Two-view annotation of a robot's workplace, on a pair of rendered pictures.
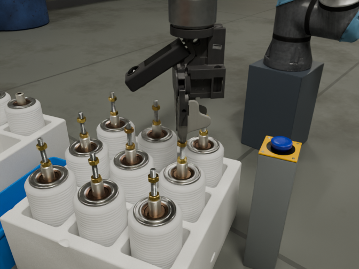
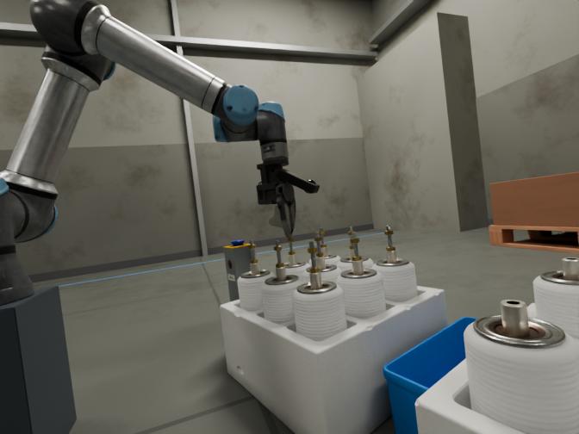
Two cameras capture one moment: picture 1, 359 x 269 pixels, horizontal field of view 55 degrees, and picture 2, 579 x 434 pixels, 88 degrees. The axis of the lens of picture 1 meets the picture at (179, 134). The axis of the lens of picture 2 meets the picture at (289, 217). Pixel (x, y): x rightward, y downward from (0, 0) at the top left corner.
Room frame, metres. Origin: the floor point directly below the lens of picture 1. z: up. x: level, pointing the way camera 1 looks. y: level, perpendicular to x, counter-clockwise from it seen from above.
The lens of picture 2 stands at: (1.26, 0.41, 0.40)
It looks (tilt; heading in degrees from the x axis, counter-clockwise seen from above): 1 degrees down; 210
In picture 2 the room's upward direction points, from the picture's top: 7 degrees counter-clockwise
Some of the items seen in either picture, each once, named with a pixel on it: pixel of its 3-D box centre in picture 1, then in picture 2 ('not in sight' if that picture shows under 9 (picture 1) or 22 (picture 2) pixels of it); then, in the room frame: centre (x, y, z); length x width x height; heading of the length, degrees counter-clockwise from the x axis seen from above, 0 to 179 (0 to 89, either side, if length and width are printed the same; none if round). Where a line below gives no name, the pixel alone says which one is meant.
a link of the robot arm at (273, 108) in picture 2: not in sight; (270, 125); (0.56, -0.02, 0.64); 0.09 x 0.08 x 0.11; 136
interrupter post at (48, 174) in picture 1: (47, 171); (391, 257); (0.54, 0.26, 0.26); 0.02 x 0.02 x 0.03
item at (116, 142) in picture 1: (118, 155); (322, 335); (0.76, 0.16, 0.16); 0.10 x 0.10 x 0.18
